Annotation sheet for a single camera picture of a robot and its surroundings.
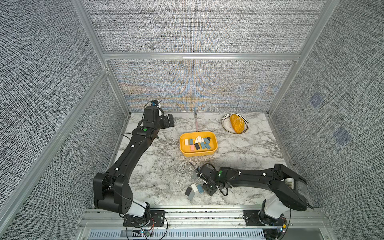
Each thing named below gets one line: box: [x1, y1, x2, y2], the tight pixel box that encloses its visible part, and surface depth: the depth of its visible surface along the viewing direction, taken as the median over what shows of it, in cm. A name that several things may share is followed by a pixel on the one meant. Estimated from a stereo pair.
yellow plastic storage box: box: [179, 131, 218, 157], surface depth 102 cm
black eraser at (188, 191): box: [184, 186, 193, 196], surface depth 83 cm
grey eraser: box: [187, 188, 195, 202], surface depth 82 cm
